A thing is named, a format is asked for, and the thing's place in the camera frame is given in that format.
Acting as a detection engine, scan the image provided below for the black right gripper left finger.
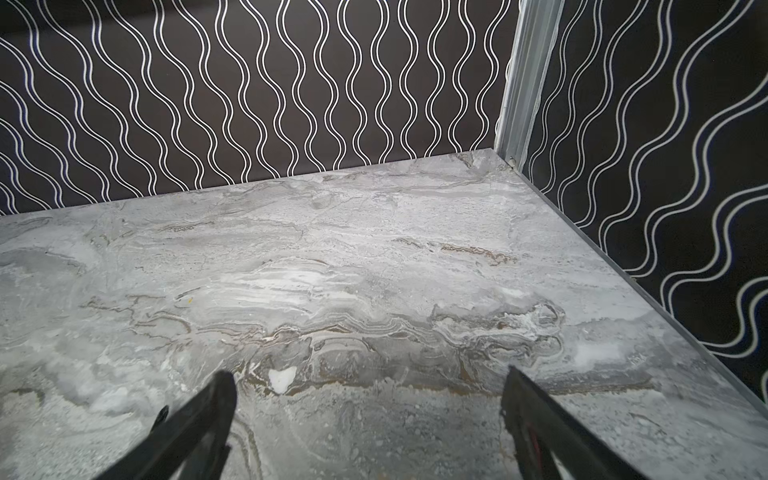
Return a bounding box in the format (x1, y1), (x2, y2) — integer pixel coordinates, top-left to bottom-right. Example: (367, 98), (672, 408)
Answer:
(98, 370), (237, 479)

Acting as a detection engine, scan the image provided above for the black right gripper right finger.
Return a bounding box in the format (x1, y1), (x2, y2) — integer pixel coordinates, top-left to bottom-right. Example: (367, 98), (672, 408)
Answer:
(500, 366), (645, 479)

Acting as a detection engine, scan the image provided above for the aluminium corner post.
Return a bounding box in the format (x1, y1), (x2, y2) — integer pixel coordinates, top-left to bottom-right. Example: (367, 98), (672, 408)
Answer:
(494, 0), (565, 171)

